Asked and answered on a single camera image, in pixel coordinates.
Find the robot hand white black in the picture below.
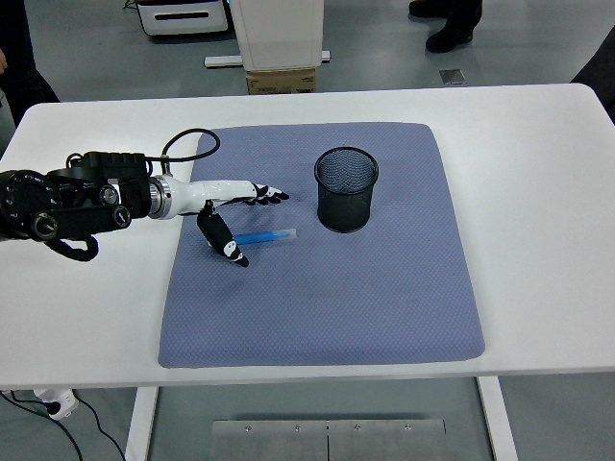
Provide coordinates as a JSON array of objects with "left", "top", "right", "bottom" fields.
[{"left": 168, "top": 176, "right": 291, "bottom": 269}]

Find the blue marker with clear cap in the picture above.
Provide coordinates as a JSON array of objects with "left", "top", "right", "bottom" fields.
[{"left": 232, "top": 228, "right": 298, "bottom": 246}]

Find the black mesh pen holder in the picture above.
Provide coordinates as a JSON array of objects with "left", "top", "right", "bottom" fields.
[{"left": 313, "top": 146, "right": 380, "bottom": 234}]

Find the white base bar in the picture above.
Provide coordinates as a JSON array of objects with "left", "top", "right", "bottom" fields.
[{"left": 204, "top": 49, "right": 332, "bottom": 68}]

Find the brown cardboard box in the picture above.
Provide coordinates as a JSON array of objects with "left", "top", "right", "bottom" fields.
[{"left": 245, "top": 66, "right": 318, "bottom": 96}]

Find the blue-grey padded mat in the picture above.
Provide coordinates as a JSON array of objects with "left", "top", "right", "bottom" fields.
[{"left": 157, "top": 121, "right": 486, "bottom": 370}]

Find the white box appliance with slot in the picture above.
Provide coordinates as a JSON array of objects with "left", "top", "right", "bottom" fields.
[{"left": 135, "top": 0, "right": 231, "bottom": 37}]

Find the white cabinet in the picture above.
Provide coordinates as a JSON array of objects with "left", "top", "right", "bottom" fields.
[{"left": 230, "top": 0, "right": 324, "bottom": 71}]

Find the white table leg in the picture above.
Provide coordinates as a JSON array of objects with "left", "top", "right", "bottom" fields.
[
  {"left": 476, "top": 376, "right": 519, "bottom": 461},
  {"left": 123, "top": 386, "right": 160, "bottom": 461}
]

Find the white power strip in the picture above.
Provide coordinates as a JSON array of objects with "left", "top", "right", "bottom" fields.
[{"left": 32, "top": 388, "right": 80, "bottom": 423}]

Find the person with black shoes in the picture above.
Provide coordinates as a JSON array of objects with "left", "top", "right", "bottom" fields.
[{"left": 406, "top": 0, "right": 483, "bottom": 54}]

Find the black bulky object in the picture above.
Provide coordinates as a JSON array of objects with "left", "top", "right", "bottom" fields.
[{"left": 570, "top": 22, "right": 615, "bottom": 124}]

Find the black floor cable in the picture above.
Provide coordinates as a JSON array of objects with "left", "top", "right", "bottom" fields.
[
  {"left": 0, "top": 389, "right": 83, "bottom": 461},
  {"left": 71, "top": 397, "right": 127, "bottom": 461}
]

